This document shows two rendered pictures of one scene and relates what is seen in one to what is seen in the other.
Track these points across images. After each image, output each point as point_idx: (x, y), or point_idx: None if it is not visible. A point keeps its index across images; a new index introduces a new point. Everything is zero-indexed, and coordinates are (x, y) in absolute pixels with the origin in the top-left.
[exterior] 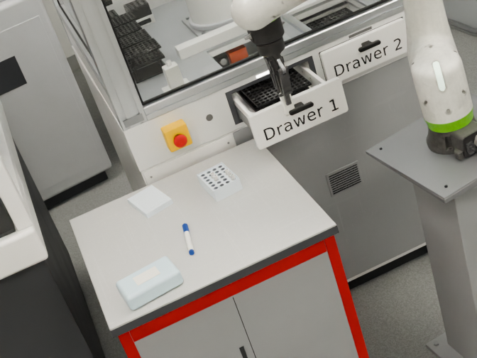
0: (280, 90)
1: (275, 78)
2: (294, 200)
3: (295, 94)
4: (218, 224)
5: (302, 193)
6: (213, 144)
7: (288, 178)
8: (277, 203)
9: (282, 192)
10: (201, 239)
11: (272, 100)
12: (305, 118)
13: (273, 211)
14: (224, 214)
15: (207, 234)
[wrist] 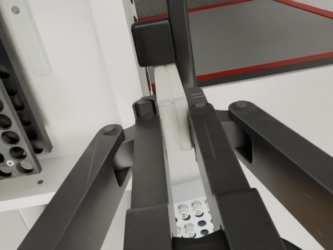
0: (166, 151)
1: (174, 211)
2: (332, 96)
3: (104, 46)
4: (289, 219)
5: (321, 78)
6: (27, 216)
7: (244, 92)
8: (313, 128)
9: (285, 114)
10: (307, 241)
11: (16, 119)
12: (134, 13)
13: (330, 139)
14: (268, 209)
15: (300, 233)
